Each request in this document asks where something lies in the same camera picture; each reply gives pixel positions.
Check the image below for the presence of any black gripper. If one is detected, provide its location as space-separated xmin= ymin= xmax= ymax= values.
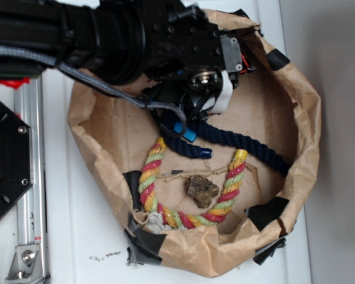
xmin=143 ymin=1 xmax=243 ymax=114

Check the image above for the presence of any blue rectangular block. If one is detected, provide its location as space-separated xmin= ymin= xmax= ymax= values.
xmin=173 ymin=121 xmax=197 ymax=142

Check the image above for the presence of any navy blue rope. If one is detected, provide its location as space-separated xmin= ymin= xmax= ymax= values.
xmin=159 ymin=109 xmax=290 ymax=178

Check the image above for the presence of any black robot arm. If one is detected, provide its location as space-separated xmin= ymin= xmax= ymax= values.
xmin=0 ymin=1 xmax=242 ymax=113

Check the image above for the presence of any brown rock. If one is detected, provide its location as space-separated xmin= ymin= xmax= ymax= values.
xmin=186 ymin=175 xmax=220 ymax=209

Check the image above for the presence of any brown paper bag bin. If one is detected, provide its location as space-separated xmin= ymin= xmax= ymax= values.
xmin=68 ymin=10 xmax=321 ymax=277

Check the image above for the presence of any white tray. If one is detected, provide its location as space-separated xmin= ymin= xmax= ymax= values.
xmin=40 ymin=0 xmax=313 ymax=284

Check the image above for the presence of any aluminium extrusion rail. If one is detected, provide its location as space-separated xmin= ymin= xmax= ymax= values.
xmin=5 ymin=79 xmax=50 ymax=283

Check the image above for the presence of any red yellow green rope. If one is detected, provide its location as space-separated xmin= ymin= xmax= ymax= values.
xmin=138 ymin=137 xmax=249 ymax=230

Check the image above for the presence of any grey braided cable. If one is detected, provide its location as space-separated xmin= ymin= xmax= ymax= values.
xmin=0 ymin=44 xmax=188 ymax=138

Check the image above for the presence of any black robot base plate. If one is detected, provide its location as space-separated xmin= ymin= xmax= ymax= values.
xmin=0 ymin=101 xmax=32 ymax=220

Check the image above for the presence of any metal corner bracket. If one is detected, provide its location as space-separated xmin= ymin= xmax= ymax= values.
xmin=5 ymin=244 xmax=45 ymax=283

